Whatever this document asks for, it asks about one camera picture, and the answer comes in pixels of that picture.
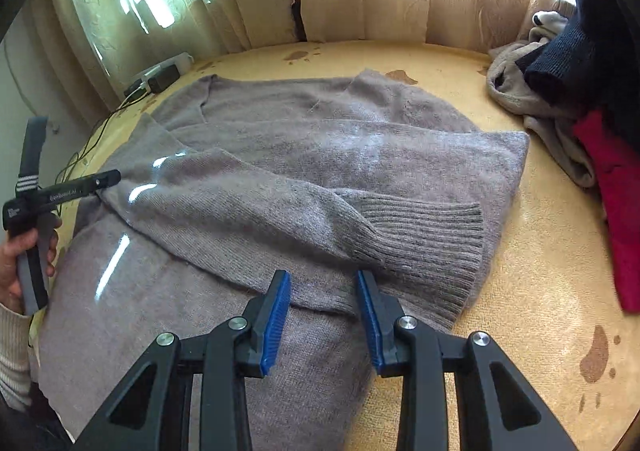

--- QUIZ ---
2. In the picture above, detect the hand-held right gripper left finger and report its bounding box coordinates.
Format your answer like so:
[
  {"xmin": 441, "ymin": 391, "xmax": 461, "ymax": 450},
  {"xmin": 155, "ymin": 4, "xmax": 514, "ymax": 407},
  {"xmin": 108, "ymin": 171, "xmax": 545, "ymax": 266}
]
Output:
[{"xmin": 72, "ymin": 270, "xmax": 292, "ymax": 451}]

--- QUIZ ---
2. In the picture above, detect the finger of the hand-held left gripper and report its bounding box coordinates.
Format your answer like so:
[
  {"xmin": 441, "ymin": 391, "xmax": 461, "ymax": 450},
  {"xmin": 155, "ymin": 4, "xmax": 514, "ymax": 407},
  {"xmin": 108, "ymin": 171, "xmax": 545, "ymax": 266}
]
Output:
[{"xmin": 82, "ymin": 169, "xmax": 122, "ymax": 192}]

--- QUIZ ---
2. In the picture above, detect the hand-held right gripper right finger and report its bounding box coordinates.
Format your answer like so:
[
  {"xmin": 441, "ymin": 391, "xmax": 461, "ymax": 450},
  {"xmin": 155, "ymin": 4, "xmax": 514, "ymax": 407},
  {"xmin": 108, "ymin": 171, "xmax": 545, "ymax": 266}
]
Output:
[{"xmin": 355, "ymin": 271, "xmax": 581, "ymax": 451}]

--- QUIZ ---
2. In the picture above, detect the grey knit sweater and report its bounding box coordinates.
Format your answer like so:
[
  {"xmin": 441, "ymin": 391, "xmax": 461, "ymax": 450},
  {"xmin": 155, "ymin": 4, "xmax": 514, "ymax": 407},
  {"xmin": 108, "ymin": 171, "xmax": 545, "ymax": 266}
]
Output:
[{"xmin": 37, "ymin": 68, "xmax": 531, "ymax": 451}]

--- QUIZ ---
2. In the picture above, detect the person's left forearm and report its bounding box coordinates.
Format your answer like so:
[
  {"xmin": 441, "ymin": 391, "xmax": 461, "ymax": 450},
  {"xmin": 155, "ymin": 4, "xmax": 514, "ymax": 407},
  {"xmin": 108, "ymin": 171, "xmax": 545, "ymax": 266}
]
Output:
[{"xmin": 0, "ymin": 301, "xmax": 41, "ymax": 412}]

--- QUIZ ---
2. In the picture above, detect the person's left hand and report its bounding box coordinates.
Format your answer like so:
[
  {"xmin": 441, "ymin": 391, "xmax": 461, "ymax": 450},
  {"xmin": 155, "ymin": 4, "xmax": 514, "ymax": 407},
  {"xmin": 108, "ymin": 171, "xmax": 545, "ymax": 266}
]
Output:
[{"xmin": 0, "ymin": 215, "xmax": 63, "ymax": 316}]

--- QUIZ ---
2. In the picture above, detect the white power strip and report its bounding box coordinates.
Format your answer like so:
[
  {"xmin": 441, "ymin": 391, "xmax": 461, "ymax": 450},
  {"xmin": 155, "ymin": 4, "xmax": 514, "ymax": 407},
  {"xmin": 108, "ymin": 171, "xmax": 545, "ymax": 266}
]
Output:
[{"xmin": 131, "ymin": 52, "xmax": 193, "ymax": 86}]

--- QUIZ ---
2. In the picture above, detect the yellow paw print blanket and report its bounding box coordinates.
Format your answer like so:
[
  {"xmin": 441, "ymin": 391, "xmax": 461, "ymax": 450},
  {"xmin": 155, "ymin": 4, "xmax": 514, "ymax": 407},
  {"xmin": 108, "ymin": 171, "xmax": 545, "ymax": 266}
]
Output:
[{"xmin": 27, "ymin": 38, "xmax": 640, "ymax": 451}]

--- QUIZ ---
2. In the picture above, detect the beige garment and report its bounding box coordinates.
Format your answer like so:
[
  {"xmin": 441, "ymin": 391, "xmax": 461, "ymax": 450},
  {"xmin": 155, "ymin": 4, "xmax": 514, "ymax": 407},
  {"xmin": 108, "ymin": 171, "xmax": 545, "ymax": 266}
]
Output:
[{"xmin": 486, "ymin": 23, "xmax": 601, "ymax": 189}]

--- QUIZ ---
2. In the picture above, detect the red garment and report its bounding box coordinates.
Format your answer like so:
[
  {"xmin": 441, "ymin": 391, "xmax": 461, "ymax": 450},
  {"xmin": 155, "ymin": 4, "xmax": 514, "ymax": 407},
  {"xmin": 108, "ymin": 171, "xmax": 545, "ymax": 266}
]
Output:
[{"xmin": 571, "ymin": 110, "xmax": 640, "ymax": 316}]

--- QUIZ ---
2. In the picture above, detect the white and black cloth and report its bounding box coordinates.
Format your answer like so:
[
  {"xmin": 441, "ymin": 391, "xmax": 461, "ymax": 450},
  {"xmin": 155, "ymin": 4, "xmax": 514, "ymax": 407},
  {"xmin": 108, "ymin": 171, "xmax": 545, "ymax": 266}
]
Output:
[{"xmin": 531, "ymin": 11, "xmax": 570, "ymax": 30}]

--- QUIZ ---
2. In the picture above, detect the dark navy knit garment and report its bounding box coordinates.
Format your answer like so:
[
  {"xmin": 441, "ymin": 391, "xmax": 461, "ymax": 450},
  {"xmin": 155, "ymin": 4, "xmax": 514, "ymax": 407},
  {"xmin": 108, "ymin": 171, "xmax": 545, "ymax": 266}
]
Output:
[{"xmin": 515, "ymin": 0, "xmax": 640, "ymax": 144}]

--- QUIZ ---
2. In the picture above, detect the black charger cable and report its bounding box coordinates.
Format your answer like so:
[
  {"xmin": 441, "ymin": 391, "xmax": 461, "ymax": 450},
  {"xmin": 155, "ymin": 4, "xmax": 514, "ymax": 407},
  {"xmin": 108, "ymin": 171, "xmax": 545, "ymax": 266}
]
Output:
[{"xmin": 55, "ymin": 96, "xmax": 133, "ymax": 184}]

